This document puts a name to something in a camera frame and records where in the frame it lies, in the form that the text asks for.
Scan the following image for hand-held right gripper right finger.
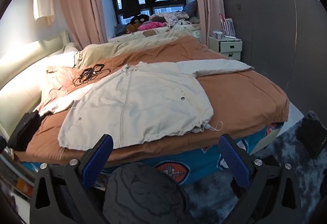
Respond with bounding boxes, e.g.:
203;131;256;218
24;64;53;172
219;134;299;224

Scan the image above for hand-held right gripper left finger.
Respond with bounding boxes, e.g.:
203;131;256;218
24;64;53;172
29;134;114;224

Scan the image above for white zip jacket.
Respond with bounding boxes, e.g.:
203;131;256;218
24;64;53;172
38;58;254;150

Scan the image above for blue printed bed sheet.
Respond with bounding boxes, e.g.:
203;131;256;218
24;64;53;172
20;122;284;186

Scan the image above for grey shaggy rug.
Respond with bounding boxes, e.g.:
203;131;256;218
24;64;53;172
179;111;327;224

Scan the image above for dark grey patterned cloth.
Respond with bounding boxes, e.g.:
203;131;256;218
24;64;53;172
102;162;189;224

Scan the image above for orange brown duvet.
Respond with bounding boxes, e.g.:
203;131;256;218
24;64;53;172
14;35;290;171

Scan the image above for black bag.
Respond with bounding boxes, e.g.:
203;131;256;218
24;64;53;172
7;111;45;151

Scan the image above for cream blanket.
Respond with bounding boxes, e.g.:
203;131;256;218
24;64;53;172
74;27;202;70

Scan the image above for white pillow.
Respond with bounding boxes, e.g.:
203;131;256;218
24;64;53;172
41;44;80;73

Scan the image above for white nightstand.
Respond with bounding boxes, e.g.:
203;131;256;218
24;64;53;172
209;36;243;61

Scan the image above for white padded headboard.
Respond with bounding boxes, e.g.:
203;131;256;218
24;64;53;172
0;30;71;102

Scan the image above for striped gift bag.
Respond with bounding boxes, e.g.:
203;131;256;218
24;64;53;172
220;13;235;38

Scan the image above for bear print blanket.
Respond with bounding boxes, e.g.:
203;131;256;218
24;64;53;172
109;28;197;43

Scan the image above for pink garment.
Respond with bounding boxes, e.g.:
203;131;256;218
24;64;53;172
138;22;166;31

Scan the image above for brown plush toy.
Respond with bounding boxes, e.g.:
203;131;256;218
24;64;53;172
126;15;151;33

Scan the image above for floral cloth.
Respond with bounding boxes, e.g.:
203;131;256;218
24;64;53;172
151;10;191;27

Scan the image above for grey cushion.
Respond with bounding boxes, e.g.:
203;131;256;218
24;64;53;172
183;0;199;20

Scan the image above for tangled black cables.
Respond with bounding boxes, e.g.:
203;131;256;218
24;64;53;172
73;63;111;86

